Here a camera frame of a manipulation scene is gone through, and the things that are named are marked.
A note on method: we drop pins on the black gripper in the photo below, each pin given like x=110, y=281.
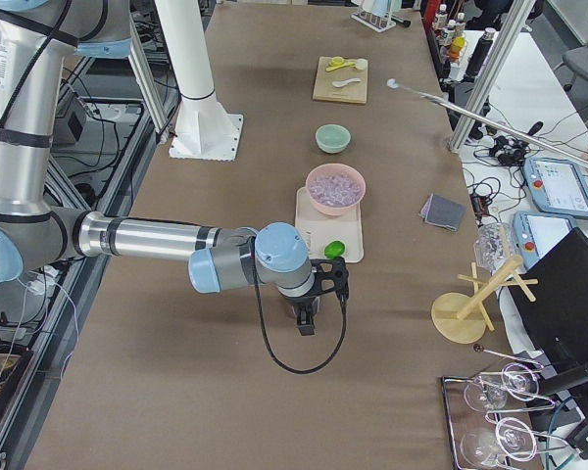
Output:
x=301, y=304

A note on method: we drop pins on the white ceramic spoon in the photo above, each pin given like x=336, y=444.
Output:
x=345, y=82

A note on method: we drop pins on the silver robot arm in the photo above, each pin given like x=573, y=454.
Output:
x=35, y=39

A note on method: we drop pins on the pink bowl of ice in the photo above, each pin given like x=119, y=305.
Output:
x=334, y=189

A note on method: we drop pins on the mint green bowl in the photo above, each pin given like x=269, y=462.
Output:
x=332, y=138

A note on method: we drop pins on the green lime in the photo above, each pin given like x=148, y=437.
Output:
x=334, y=249

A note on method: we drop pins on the beige plastic tray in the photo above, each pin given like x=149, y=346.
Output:
x=318, y=229

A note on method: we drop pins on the wooden cup tree stand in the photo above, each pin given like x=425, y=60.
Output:
x=464, y=319

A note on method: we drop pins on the grey folded cloth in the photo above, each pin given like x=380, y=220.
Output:
x=442, y=212

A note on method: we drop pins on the clear crumpled plastic cup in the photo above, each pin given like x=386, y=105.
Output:
x=495, y=243

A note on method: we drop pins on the metal wine glass rack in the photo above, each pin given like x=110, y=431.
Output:
x=487, y=419

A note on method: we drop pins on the wooden cutting board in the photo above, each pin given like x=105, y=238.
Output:
x=351, y=94

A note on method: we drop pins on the lower teach pendant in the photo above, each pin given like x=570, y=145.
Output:
x=538, y=233

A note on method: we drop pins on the teach pendant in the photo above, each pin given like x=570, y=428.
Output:
x=538, y=233
x=556, y=186

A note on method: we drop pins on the black laptop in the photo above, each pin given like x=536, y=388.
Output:
x=557, y=321

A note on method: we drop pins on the yellow plastic knife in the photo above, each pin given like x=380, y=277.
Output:
x=339, y=67

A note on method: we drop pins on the upper teach pendant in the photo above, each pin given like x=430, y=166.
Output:
x=556, y=186

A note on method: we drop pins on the black water bottle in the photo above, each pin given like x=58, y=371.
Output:
x=479, y=54

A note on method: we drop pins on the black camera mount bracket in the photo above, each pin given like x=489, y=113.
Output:
x=330, y=276

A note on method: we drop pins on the white camera stand column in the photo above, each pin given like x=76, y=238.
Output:
x=204, y=130

